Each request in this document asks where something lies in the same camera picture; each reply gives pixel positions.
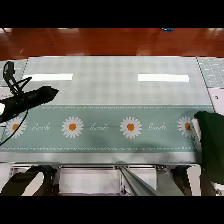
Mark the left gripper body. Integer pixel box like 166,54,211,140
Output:
14,86,48,112

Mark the dark green garment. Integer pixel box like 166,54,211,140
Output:
193,110,224,188

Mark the black cable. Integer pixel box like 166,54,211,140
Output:
0,109,29,147

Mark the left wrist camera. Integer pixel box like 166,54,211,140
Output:
2,60,33,98

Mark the silver frame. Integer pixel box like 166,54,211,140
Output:
0,57,224,197

